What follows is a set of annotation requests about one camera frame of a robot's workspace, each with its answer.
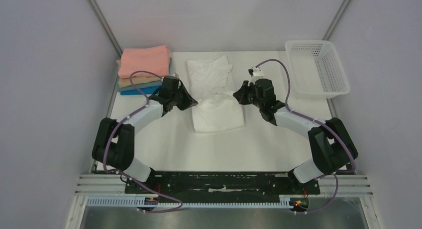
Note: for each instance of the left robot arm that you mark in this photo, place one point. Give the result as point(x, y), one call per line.
point(115, 140)

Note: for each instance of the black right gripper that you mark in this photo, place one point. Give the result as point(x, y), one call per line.
point(246, 94)

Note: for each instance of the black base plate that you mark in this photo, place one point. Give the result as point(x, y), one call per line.
point(228, 187)

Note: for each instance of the white cable duct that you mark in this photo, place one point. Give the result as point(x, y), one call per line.
point(146, 202)

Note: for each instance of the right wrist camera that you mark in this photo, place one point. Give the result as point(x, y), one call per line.
point(255, 72)

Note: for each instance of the white plastic basket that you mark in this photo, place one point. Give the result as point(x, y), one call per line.
point(315, 70)

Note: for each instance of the white t shirt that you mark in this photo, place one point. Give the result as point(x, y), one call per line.
point(212, 86)

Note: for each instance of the pink folded t shirt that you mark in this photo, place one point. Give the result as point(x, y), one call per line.
point(155, 60)

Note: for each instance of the blue folded t shirt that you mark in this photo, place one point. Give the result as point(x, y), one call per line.
point(147, 91)

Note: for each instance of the beige folded t shirt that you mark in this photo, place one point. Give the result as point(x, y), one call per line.
point(160, 68)

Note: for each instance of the aluminium frame rails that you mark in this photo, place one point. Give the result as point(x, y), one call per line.
point(98, 183)

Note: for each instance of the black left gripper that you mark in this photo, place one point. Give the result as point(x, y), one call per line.
point(189, 101)

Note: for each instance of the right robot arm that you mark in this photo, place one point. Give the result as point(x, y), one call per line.
point(331, 145)

